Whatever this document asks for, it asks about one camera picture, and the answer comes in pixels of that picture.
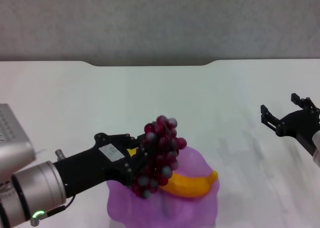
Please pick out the purple wavy plastic plate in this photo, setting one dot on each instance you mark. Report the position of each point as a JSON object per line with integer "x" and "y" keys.
{"x": 190, "y": 210}

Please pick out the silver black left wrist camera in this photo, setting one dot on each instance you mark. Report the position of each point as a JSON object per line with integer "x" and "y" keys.
{"x": 13, "y": 143}

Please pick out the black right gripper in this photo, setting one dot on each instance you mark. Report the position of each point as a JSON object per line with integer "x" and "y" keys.
{"x": 295, "y": 125}

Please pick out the dark red grape bunch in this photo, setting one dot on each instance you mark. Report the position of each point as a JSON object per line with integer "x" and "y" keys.
{"x": 162, "y": 153}

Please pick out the yellow banana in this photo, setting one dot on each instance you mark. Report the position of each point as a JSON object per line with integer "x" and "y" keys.
{"x": 192, "y": 185}

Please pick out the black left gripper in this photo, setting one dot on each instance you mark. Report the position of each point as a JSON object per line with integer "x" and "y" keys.
{"x": 100, "y": 163}

